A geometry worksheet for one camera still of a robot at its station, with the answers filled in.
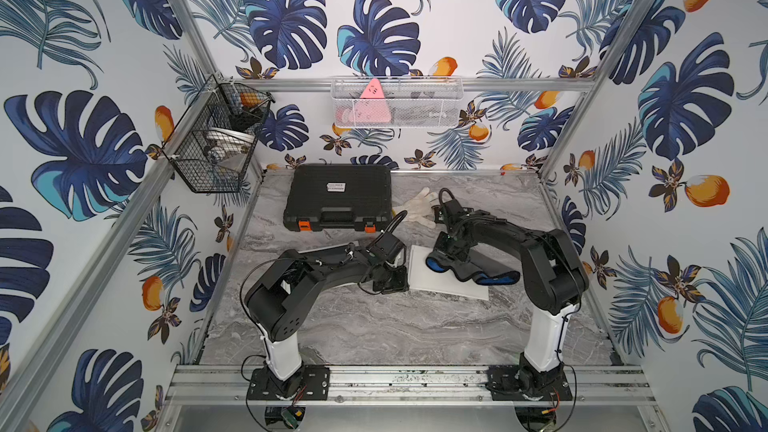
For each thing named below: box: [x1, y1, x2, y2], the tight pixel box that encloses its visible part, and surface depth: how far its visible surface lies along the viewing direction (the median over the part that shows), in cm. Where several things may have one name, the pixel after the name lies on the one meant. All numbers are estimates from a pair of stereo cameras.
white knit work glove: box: [393, 187, 438, 229], surface depth 111 cm
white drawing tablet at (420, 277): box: [408, 245, 489, 300], surface depth 94 cm
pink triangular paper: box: [354, 78, 392, 123], surface depth 92 cm
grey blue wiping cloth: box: [426, 249, 521, 285], surface depth 92 cm
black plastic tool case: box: [283, 163, 392, 233], surface depth 104 cm
